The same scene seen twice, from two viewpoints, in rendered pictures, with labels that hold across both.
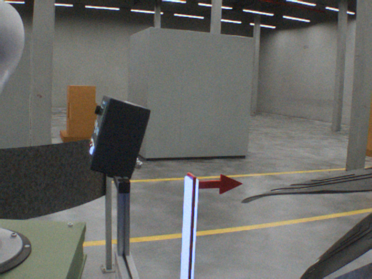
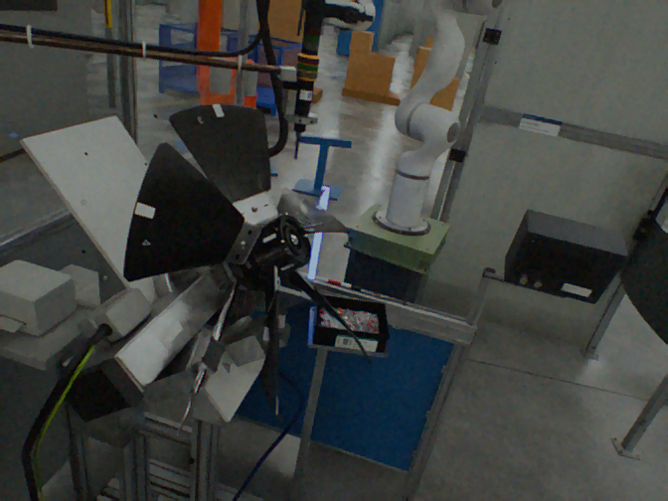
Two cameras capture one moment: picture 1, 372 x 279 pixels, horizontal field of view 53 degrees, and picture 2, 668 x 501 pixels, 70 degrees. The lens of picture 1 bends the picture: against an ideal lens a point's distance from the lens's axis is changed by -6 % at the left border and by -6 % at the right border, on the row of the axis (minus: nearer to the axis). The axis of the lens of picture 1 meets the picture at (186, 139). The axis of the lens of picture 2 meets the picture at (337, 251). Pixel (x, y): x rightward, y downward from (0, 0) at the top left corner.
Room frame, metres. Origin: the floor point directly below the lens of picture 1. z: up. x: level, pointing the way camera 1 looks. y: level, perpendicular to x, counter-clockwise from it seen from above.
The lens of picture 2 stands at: (1.07, -1.18, 1.68)
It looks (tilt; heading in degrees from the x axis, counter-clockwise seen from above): 27 degrees down; 116
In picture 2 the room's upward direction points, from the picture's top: 11 degrees clockwise
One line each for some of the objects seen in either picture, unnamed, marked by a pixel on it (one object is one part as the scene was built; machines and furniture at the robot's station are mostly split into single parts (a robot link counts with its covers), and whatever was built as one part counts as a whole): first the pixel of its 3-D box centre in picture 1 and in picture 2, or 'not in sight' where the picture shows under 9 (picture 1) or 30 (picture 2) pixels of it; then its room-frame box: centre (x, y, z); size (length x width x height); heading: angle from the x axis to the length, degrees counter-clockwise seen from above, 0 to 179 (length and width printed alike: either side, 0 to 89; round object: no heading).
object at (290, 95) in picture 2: not in sight; (299, 94); (0.52, -0.35, 1.50); 0.09 x 0.07 x 0.10; 51
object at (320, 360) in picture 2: not in sight; (307, 425); (0.59, -0.14, 0.40); 0.03 x 0.03 x 0.80; 31
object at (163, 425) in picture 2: not in sight; (168, 430); (0.36, -0.53, 0.56); 0.19 x 0.04 x 0.04; 16
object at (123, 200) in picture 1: (123, 217); (480, 297); (0.94, 0.15, 0.96); 0.03 x 0.03 x 0.20; 16
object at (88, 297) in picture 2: not in sight; (102, 290); (0.06, -0.50, 0.87); 0.15 x 0.09 x 0.02; 107
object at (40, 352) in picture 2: not in sight; (60, 310); (0.03, -0.60, 0.85); 0.36 x 0.24 x 0.03; 106
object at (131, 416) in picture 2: not in sight; (105, 396); (0.27, -0.65, 0.73); 0.15 x 0.09 x 0.22; 16
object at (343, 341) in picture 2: not in sight; (349, 323); (0.64, -0.11, 0.85); 0.22 x 0.17 x 0.07; 30
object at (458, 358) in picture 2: not in sight; (432, 426); (0.94, 0.15, 0.39); 0.04 x 0.04 x 0.78; 16
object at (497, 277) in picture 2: (119, 176); (523, 283); (1.04, 0.18, 1.04); 0.24 x 0.03 x 0.03; 16
